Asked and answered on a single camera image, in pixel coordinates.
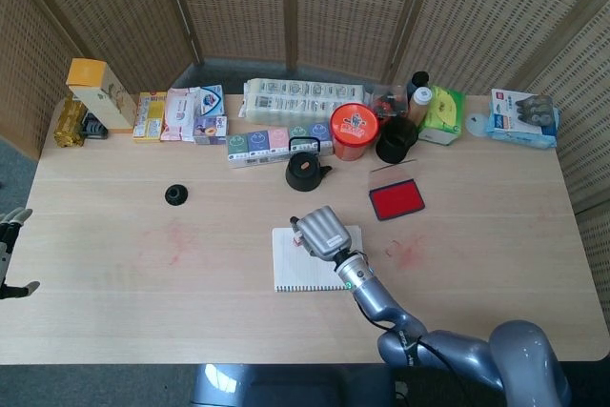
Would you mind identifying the yellow snack box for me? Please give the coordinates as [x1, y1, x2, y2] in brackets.
[132, 91, 168, 144]

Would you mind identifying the green tissue box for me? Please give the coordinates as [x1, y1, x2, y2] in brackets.
[417, 84, 467, 147]

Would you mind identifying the light blue wipes pack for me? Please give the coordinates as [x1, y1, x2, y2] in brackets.
[484, 113, 559, 150]

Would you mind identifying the black mesh pen cup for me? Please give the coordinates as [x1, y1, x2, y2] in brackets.
[375, 115, 419, 164]

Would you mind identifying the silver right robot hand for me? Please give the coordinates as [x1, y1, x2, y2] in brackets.
[289, 205, 353, 263]

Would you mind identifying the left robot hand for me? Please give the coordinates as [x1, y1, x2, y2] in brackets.
[0, 207, 41, 301]

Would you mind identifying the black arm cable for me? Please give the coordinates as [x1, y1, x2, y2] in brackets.
[417, 335, 478, 407]

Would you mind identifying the wicker folding screen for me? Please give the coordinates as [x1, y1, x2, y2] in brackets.
[0, 0, 610, 327]

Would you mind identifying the black teapot with handle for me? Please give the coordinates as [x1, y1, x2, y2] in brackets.
[284, 136, 334, 193]

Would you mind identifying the small black round plastic part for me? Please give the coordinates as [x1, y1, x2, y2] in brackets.
[164, 183, 190, 208]

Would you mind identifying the blue and white small box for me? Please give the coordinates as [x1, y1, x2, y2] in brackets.
[198, 84, 226, 118]

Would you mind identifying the white spiral lined notebook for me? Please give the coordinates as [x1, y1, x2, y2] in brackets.
[271, 224, 366, 294]

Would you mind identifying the pale blue round disc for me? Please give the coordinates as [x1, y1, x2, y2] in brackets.
[464, 111, 492, 137]

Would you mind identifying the clear wrapped paper roll pack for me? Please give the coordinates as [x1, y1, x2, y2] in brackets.
[240, 77, 368, 126]

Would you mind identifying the purple small box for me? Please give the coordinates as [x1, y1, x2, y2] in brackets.
[193, 114, 229, 147]

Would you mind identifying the red ink pad clear lid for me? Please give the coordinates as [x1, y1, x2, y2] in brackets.
[367, 163, 427, 222]

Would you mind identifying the brown bottle white cap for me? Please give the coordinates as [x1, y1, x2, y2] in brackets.
[408, 86, 433, 126]

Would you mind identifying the clear plastic box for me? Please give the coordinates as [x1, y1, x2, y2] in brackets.
[370, 84, 411, 120]

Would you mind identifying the dark grey slotted holder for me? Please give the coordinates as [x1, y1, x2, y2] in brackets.
[79, 112, 110, 140]

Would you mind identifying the orange lidded tub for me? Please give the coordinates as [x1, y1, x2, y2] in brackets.
[330, 102, 381, 161]

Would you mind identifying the gold foil pack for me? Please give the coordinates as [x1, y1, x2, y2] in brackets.
[52, 97, 90, 149]

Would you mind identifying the pink wet wipes pack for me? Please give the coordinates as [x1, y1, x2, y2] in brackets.
[159, 87, 201, 143]

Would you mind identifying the tall beige carton orange top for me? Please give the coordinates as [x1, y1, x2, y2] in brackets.
[65, 57, 139, 134]

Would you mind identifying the blue white tissue pack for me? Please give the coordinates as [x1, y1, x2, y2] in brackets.
[489, 88, 559, 137]

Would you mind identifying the dark bottle black cap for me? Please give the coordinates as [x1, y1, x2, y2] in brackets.
[405, 71, 430, 98]

